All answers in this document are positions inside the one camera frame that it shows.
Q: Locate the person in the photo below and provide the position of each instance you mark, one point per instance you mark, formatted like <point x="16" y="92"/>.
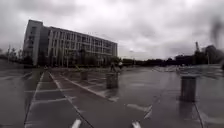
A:
<point x="120" y="65"/>
<point x="113" y="67"/>

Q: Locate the tall thin tower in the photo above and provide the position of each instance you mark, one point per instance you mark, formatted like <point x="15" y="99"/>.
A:
<point x="197" y="47"/>

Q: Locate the robot's own part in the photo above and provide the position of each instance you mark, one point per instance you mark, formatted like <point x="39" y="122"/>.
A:
<point x="136" y="125"/>
<point x="76" y="123"/>

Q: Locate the wet grey paved plaza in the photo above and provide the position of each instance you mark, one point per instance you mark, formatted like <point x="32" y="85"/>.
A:
<point x="100" y="108"/>

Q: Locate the row of dark trees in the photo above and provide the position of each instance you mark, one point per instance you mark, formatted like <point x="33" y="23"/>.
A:
<point x="160" y="62"/>

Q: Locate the row of trees by building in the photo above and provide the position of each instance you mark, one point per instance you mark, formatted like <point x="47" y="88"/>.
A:
<point x="80" y="59"/>

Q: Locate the grey concrete bollard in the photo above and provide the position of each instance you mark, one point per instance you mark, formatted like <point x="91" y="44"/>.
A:
<point x="188" y="88"/>
<point x="112" y="81"/>
<point x="84" y="75"/>

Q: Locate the grey multi-storey building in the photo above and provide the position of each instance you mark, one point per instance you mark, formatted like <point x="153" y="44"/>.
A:
<point x="66" y="41"/>

